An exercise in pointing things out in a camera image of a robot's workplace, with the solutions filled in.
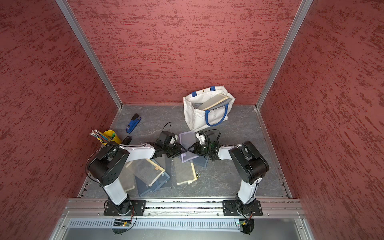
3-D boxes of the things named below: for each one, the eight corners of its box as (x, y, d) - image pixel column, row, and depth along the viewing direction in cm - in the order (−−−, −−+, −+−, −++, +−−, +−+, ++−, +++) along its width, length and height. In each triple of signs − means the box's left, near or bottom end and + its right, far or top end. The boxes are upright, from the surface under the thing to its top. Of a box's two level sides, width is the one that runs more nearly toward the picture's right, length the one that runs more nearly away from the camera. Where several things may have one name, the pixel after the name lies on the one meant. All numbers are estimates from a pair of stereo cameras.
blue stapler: (126, 132, 106) (124, 129, 103) (136, 116, 116) (134, 113, 113) (133, 133, 106) (131, 130, 102) (142, 117, 116) (140, 114, 113)
